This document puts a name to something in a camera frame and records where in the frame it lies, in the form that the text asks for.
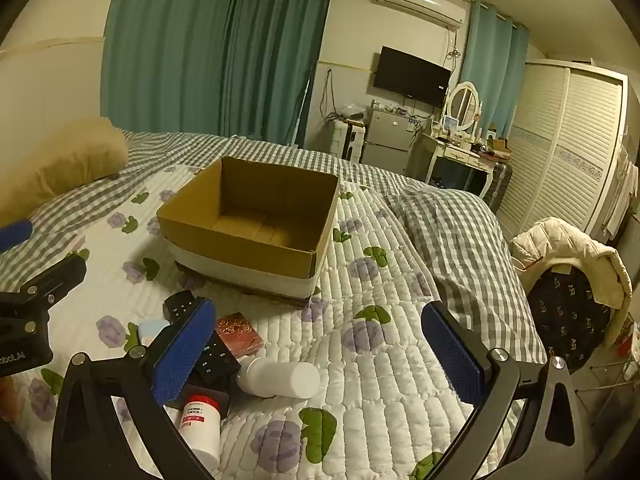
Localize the white dressing table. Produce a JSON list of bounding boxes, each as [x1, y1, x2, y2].
[[414, 131, 507, 199]]

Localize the white oval vanity mirror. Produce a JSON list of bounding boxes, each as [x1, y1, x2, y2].
[[443, 81, 484, 129]]

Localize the grey suitcase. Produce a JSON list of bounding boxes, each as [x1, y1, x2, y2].
[[487, 162, 514, 209]]

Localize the silver small fridge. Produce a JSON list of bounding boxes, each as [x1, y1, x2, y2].
[[360, 105, 419, 177]]

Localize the white bottle with red label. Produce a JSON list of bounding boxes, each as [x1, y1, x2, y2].
[[177, 395, 224, 467]]

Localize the green curtain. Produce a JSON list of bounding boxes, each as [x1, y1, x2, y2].
[[101, 0, 340, 152]]

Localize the white louvred wardrobe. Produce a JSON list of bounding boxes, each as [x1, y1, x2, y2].
[[499, 58, 630, 242]]

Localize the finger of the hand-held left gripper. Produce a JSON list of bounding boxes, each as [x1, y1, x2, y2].
[[19, 252, 88, 307], [0, 218, 34, 250]]

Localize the hanging white towels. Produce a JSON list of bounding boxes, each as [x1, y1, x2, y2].
[[604, 149, 640, 242]]

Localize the tan pillow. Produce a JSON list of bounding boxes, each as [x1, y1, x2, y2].
[[0, 117, 130, 222]]

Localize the white air conditioner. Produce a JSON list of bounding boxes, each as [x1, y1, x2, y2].
[[378, 0, 467, 30]]

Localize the plain white plastic bottle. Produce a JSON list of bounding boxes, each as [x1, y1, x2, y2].
[[235, 357, 321, 400]]

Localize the brown cardboard box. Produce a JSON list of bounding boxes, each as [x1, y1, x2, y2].
[[156, 156, 341, 309]]

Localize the cream puffer jacket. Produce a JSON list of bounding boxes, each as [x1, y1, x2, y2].
[[509, 217, 634, 349]]

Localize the grey checked bed sheet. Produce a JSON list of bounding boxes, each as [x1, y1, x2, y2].
[[0, 130, 549, 367]]

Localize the black remote control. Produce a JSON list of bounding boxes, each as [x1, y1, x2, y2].
[[164, 290, 242, 387]]

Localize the small red patterned box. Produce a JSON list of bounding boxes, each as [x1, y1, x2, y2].
[[214, 312, 266, 359]]

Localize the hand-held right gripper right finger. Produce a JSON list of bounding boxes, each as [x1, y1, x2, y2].
[[421, 300, 587, 480]]

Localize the white pole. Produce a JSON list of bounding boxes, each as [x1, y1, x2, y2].
[[294, 62, 315, 149]]

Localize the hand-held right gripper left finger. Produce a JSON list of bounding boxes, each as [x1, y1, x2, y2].
[[52, 298, 217, 480]]

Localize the light blue curtain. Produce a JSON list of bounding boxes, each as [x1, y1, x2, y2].
[[459, 0, 531, 139]]

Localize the small light blue object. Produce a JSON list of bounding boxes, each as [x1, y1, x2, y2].
[[137, 319, 174, 349]]

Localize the black wall television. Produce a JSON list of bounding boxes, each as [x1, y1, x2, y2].
[[373, 45, 452, 109]]

